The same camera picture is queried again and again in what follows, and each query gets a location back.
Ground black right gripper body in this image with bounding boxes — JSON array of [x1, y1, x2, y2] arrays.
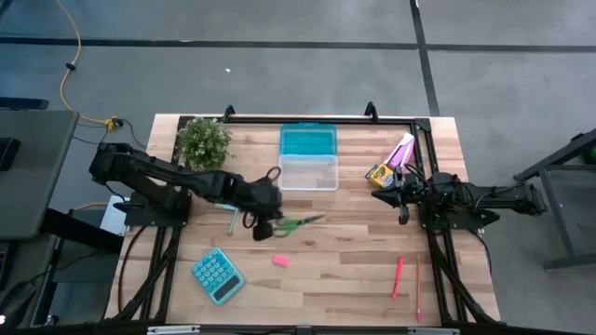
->
[[393, 166, 441, 210]]

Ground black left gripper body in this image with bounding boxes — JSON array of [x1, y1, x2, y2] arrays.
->
[[241, 179, 285, 222]]

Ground yellow green crayon box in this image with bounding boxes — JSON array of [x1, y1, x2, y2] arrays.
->
[[364, 162, 396, 189]]

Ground green scissors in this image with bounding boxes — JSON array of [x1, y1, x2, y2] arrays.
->
[[273, 214, 326, 239]]

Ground red pen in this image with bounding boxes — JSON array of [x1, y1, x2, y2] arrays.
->
[[391, 255, 405, 301]]

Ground orange pencil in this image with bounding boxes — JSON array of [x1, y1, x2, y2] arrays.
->
[[414, 254, 423, 323]]

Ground clear pencil case teal lid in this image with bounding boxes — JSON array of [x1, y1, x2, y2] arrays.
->
[[278, 122, 340, 193]]

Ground green potted plant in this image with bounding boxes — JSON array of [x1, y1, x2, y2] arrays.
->
[[175, 115, 234, 172]]

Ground teal calculator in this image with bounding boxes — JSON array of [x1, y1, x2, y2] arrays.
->
[[191, 247, 246, 306]]

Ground black metal table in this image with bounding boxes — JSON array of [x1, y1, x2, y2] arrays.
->
[[514, 127, 596, 271]]

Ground grey desk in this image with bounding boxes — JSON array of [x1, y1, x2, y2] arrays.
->
[[0, 109, 80, 241]]

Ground black flat bar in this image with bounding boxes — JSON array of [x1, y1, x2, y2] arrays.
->
[[0, 96, 50, 111]]

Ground black device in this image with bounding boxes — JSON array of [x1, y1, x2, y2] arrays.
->
[[0, 137, 22, 172]]

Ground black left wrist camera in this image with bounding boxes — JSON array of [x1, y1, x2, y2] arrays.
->
[[252, 219, 277, 242]]

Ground black aluminium table frame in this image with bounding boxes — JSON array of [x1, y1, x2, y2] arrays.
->
[[104, 100, 503, 335]]

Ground silver bracket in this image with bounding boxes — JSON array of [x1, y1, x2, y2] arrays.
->
[[146, 325, 201, 335], [407, 327, 461, 335]]

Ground yellow extension cable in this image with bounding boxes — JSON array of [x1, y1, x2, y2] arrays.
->
[[55, 0, 123, 130]]

